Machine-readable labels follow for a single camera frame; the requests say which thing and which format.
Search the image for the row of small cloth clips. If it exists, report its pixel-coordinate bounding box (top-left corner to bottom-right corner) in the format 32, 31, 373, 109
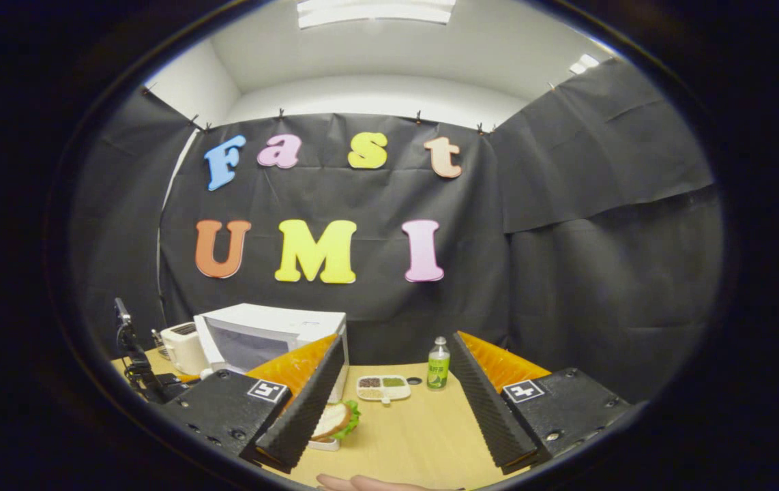
141, 65, 626, 136

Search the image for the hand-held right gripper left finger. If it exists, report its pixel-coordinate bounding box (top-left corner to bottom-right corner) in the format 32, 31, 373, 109
158, 333, 349, 475

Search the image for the white divided grain dish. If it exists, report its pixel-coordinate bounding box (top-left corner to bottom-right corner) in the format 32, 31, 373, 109
356, 374, 412, 406

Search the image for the lettuce sandwich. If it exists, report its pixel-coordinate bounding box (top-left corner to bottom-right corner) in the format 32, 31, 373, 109
311, 400, 362, 442

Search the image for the large ceiling light panel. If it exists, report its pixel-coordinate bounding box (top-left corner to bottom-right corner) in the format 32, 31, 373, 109
296, 0, 457, 29

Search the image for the green drink bottle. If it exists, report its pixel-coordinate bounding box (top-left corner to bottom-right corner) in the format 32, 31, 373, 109
427, 336, 451, 391

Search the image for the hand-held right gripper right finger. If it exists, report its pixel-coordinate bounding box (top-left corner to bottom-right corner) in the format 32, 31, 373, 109
451, 331, 636, 476

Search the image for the white toaster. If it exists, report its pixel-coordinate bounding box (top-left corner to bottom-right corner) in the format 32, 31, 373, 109
160, 322, 209, 376

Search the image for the white microwave oven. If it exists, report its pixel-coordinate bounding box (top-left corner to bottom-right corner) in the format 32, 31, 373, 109
193, 303, 351, 404

